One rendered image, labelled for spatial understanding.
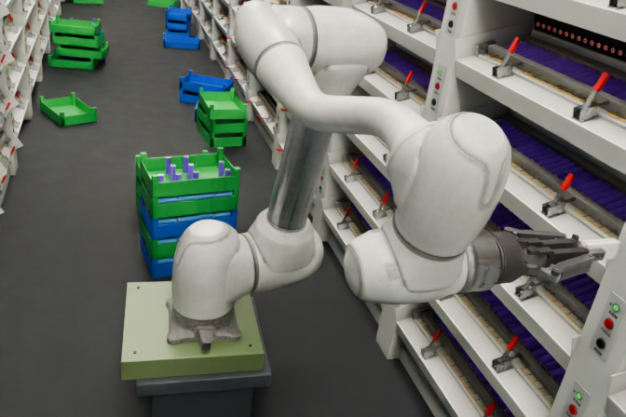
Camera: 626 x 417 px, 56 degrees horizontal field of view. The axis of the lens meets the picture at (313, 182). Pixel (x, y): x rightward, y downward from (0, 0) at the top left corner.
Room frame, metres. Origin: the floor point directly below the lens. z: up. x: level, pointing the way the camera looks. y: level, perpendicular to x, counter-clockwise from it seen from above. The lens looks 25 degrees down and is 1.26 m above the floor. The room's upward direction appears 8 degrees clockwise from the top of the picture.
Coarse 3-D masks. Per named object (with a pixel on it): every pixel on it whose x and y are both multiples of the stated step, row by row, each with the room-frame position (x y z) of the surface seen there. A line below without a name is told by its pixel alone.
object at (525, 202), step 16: (480, 112) 1.49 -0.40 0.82; (496, 112) 1.51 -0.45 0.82; (512, 112) 1.48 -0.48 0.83; (544, 128) 1.36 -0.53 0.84; (592, 160) 1.20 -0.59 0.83; (512, 176) 1.22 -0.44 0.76; (528, 176) 1.21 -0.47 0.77; (624, 176) 1.12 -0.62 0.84; (512, 192) 1.16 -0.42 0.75; (528, 192) 1.15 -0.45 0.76; (512, 208) 1.15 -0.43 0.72; (528, 208) 1.10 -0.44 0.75; (576, 208) 1.07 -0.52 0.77; (528, 224) 1.10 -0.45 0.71; (544, 224) 1.05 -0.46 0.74; (560, 224) 1.03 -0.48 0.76; (576, 224) 1.02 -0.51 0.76; (592, 224) 1.02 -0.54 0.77; (592, 272) 0.92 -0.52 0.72
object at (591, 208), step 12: (516, 156) 1.26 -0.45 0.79; (516, 168) 1.23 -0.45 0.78; (528, 168) 1.22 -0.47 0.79; (540, 168) 1.20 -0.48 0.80; (540, 180) 1.18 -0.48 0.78; (552, 180) 1.15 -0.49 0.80; (564, 192) 1.11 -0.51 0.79; (576, 192) 1.10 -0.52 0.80; (576, 204) 1.08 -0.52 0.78; (588, 204) 1.05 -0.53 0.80; (600, 216) 1.02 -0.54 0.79; (612, 216) 1.00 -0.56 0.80; (600, 228) 0.99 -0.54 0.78; (612, 228) 0.99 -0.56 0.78
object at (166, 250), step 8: (144, 224) 1.87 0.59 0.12; (144, 232) 1.81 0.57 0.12; (144, 240) 1.81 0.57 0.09; (152, 240) 1.71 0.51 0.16; (152, 248) 1.71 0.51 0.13; (160, 248) 1.72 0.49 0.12; (168, 248) 1.73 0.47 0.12; (152, 256) 1.71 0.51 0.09; (160, 256) 1.72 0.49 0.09; (168, 256) 1.73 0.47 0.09
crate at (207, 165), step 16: (144, 160) 1.87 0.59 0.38; (160, 160) 1.91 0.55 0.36; (176, 160) 1.94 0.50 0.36; (192, 160) 1.97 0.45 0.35; (208, 160) 2.00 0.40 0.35; (224, 160) 2.00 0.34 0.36; (144, 176) 1.81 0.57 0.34; (208, 176) 1.92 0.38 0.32; (224, 176) 1.94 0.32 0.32; (160, 192) 1.72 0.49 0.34; (176, 192) 1.75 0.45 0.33; (192, 192) 1.77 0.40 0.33; (208, 192) 1.80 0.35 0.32
